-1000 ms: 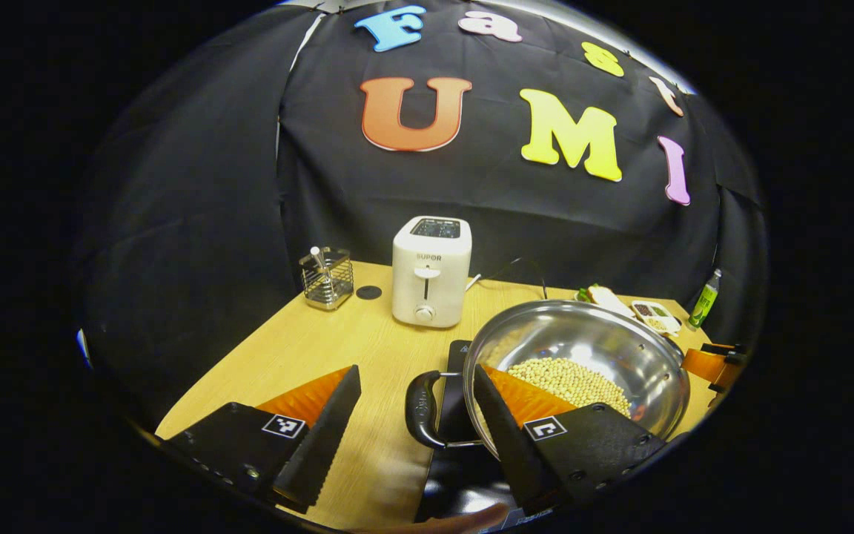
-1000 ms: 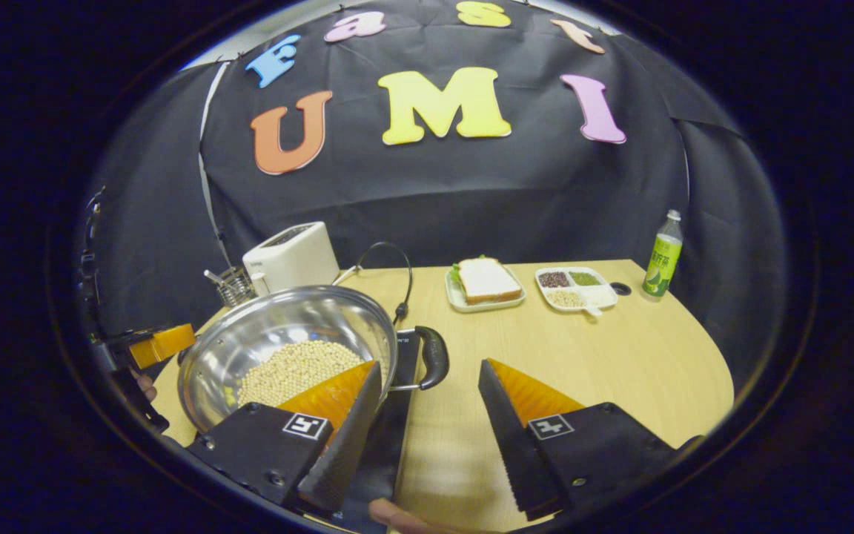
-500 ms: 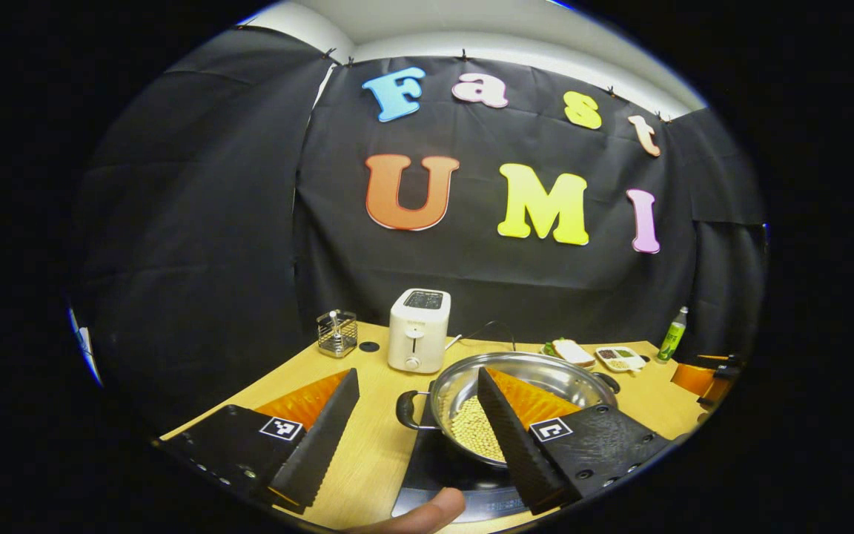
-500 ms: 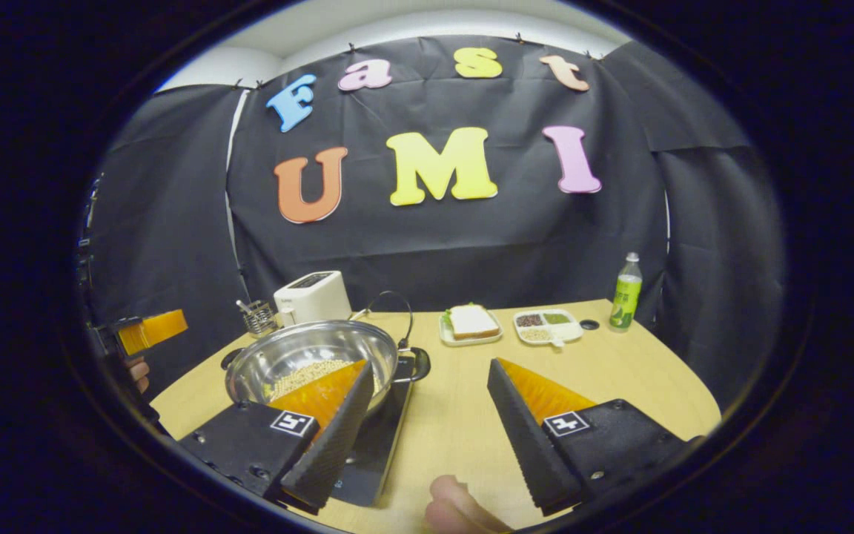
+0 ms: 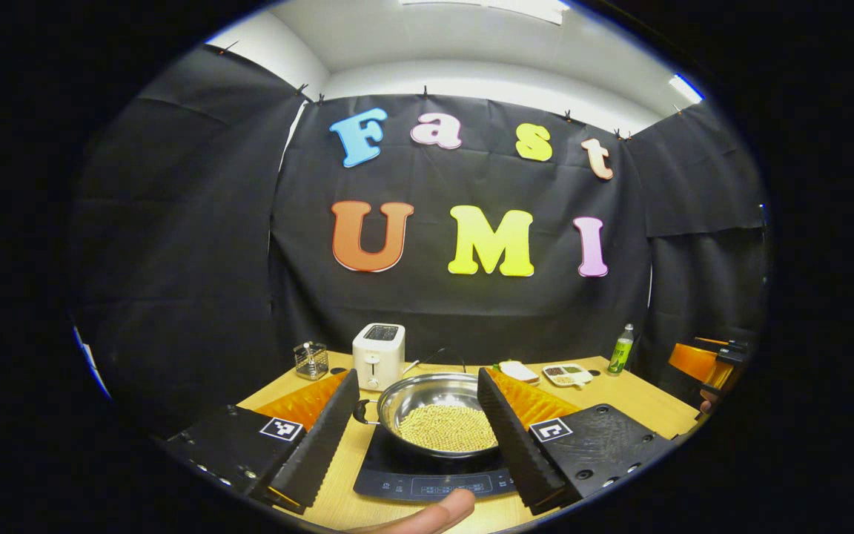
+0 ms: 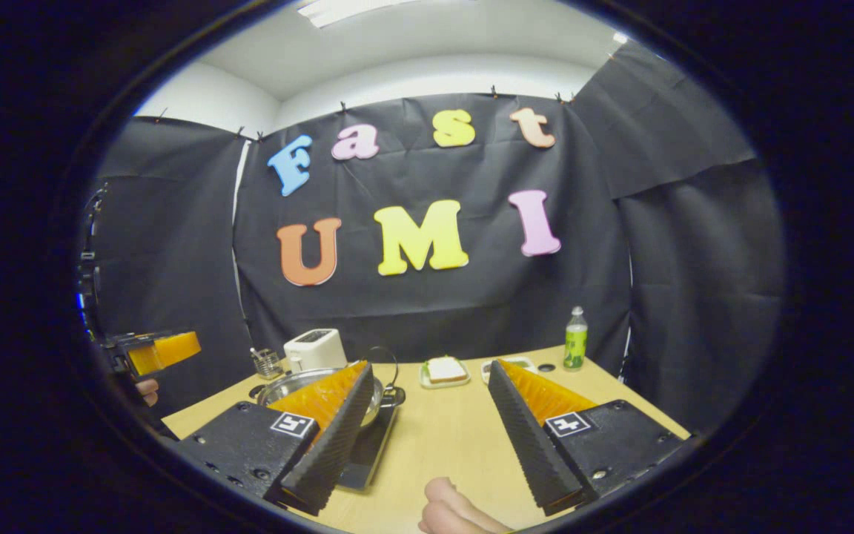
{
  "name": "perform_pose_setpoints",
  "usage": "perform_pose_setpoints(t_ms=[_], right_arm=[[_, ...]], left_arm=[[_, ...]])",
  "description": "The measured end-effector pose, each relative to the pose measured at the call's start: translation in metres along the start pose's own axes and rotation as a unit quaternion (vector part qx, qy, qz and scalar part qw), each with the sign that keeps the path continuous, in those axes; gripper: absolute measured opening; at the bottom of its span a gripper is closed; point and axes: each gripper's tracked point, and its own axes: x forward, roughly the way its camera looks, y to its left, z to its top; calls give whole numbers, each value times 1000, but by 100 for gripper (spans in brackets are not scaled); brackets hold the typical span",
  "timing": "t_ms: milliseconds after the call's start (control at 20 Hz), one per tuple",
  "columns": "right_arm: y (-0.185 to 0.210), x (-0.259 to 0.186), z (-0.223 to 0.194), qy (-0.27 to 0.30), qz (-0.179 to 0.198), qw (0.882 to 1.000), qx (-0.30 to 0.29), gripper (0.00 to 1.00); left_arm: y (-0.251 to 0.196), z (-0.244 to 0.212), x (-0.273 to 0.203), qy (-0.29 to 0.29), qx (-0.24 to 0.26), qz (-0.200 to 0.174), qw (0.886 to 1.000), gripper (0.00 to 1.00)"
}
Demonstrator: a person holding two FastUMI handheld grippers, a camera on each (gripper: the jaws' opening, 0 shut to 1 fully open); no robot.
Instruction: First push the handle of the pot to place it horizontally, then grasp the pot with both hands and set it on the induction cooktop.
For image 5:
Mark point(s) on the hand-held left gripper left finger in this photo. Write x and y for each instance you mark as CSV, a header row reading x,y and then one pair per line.
x,y
327,437

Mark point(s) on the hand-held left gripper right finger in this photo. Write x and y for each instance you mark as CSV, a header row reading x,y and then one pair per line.
x,y
512,437

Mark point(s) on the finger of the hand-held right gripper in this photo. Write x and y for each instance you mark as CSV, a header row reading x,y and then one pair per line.
x,y
697,363
716,342

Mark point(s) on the pile of soybeans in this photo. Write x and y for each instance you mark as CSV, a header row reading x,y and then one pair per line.
x,y
445,429

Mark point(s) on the black induction cooktop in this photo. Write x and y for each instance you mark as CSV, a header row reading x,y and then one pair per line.
x,y
397,475

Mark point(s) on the stainless steel pot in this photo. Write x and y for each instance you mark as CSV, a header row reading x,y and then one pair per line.
x,y
427,389

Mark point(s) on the sandwich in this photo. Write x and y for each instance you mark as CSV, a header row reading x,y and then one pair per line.
x,y
517,370

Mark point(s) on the small soybeans portion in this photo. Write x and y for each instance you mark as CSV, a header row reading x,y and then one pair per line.
x,y
563,380

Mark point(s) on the green label drink bottle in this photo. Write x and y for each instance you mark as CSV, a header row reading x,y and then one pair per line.
x,y
620,352

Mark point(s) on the white divided tray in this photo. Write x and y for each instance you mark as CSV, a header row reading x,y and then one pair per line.
x,y
579,377

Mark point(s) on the white toaster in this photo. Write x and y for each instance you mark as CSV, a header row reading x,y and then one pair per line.
x,y
378,356

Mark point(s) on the black backdrop cloth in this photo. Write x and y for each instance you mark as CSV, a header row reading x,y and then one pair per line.
x,y
471,311

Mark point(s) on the small ceiling light panel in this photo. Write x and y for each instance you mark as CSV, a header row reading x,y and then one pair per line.
x,y
686,87

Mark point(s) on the row of black cloth clips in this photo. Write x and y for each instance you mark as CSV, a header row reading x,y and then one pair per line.
x,y
425,91

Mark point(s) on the large ceiling light panel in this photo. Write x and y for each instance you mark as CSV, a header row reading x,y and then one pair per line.
x,y
490,7

